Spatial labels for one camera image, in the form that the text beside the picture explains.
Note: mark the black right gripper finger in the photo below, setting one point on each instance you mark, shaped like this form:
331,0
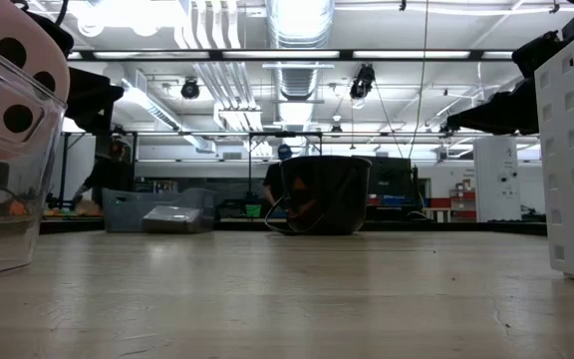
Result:
536,52
506,114

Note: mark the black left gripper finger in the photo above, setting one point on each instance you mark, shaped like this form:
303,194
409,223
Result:
92,100

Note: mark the person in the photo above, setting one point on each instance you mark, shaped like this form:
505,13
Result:
110,174
272,184

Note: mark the black round ceiling fixture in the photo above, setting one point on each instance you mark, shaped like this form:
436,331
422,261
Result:
190,89

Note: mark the red shelf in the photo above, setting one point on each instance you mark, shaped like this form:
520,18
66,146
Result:
459,202

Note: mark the white perforated basket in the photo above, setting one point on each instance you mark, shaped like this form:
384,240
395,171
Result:
571,199

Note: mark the smoky grey plastic bin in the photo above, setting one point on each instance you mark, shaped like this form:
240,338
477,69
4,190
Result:
122,214

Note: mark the black storage case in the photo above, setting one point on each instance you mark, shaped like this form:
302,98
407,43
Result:
389,174

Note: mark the red background item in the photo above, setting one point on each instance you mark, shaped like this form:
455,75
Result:
18,208

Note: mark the blue storage bin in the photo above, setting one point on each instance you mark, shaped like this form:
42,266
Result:
396,200

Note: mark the clear plastic bin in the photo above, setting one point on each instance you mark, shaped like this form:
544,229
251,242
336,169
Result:
13,239

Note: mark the black jack-o-lantern bucket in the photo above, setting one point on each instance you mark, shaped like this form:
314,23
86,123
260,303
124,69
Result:
332,199

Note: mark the black overhead camera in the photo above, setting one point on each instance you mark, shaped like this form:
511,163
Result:
364,80

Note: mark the silver ceiling duct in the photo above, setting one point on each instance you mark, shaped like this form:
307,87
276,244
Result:
299,30

